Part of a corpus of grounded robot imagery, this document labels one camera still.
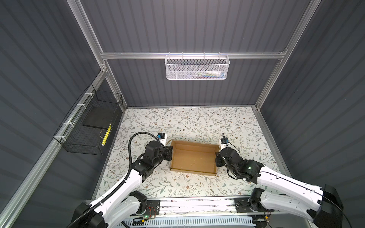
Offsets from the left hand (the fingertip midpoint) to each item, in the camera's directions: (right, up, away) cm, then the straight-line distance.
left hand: (173, 147), depth 81 cm
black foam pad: (-39, +18, -4) cm, 43 cm away
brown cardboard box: (+13, -9, +10) cm, 19 cm away
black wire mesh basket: (-44, +12, -8) cm, 46 cm away
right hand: (+25, -4, -1) cm, 25 cm away
